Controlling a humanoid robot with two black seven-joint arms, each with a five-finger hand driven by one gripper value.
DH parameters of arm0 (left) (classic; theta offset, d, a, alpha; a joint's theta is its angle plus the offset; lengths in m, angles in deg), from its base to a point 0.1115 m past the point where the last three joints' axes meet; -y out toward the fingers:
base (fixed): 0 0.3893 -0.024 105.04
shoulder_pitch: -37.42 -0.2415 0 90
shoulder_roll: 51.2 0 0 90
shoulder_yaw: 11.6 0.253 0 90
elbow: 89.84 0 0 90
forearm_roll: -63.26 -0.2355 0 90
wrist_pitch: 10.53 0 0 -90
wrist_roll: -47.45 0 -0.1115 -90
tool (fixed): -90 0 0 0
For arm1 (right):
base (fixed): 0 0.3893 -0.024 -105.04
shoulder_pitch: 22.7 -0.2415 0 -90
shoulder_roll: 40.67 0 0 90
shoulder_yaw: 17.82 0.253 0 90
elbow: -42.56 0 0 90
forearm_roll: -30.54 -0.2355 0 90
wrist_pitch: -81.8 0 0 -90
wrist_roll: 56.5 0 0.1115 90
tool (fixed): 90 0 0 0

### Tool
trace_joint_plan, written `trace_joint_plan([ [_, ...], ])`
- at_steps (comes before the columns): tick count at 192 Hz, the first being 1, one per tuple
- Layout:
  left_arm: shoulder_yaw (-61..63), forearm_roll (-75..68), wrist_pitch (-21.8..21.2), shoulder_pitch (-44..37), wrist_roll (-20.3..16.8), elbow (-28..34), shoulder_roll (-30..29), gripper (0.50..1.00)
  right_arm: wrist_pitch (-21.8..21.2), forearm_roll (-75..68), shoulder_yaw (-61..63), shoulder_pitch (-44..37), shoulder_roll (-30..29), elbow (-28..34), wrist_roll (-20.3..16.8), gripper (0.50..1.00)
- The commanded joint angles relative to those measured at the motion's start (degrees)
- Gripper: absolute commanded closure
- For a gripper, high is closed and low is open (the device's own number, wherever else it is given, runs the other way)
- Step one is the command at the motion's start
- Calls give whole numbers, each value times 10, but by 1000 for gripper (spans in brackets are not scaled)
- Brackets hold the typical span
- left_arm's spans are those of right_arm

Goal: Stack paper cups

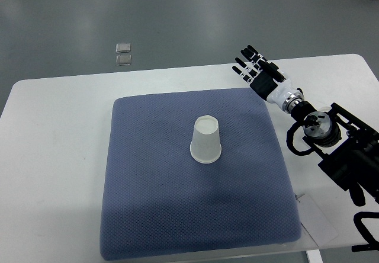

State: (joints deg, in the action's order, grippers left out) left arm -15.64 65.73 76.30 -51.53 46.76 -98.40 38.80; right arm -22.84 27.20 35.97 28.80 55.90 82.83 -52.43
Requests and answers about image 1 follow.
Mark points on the blue textured cushion mat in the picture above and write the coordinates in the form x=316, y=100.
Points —
x=158, y=200

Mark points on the white paper tag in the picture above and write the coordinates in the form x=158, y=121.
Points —
x=315, y=222

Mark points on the black white robotic hand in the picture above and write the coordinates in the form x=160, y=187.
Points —
x=267, y=81

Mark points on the white paper cup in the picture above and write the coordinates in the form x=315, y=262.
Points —
x=205, y=146
x=325, y=108

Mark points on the white paper cup on mat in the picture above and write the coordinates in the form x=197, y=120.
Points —
x=205, y=146

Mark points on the upper metal floor plate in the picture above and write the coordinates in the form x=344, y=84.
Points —
x=123, y=47

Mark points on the white table leg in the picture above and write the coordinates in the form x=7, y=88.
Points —
x=314, y=256

